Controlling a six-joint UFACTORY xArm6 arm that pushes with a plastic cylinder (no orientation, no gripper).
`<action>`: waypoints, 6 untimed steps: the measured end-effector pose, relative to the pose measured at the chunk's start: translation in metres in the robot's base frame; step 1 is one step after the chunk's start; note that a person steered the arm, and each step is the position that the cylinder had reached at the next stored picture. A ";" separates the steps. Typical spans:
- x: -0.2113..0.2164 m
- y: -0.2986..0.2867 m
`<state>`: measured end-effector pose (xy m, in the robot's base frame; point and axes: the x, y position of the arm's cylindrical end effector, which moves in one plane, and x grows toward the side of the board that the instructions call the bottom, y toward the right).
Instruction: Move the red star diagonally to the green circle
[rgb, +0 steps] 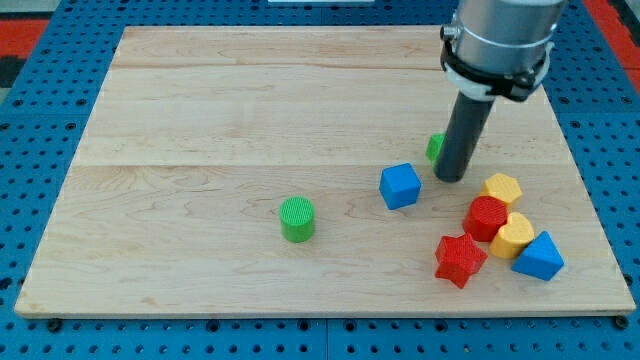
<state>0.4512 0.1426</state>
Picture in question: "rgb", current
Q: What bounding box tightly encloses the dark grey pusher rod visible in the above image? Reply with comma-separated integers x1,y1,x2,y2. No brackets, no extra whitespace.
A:
433,92,494,183

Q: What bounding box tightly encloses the wooden board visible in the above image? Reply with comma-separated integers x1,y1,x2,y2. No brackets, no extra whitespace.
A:
15,26,636,319

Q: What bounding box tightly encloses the green cylinder block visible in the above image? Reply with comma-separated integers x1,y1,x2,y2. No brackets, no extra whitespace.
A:
279,196,315,243

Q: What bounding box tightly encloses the blue cube block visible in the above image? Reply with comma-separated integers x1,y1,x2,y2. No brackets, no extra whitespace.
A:
379,163,422,210

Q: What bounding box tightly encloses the red cylinder block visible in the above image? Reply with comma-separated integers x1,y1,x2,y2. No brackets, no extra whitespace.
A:
462,196,508,242

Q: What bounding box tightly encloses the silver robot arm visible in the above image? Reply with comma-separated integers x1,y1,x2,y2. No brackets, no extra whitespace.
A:
433,0,567,183

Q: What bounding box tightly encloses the green block behind rod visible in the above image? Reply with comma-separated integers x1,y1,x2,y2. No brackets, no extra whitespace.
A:
425,133,446,166

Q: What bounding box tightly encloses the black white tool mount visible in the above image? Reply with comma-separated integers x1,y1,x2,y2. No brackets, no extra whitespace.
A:
440,24,554,102

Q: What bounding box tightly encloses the red star block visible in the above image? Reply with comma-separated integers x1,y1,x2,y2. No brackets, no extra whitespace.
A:
435,233,488,289

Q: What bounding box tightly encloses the yellow hexagon block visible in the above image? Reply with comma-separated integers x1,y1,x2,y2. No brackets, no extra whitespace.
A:
478,173,523,211

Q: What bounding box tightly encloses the blue triangle block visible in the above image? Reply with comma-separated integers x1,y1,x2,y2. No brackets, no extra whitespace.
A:
511,231,565,281

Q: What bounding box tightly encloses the yellow heart block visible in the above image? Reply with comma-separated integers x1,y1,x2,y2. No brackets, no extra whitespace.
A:
489,212,535,259

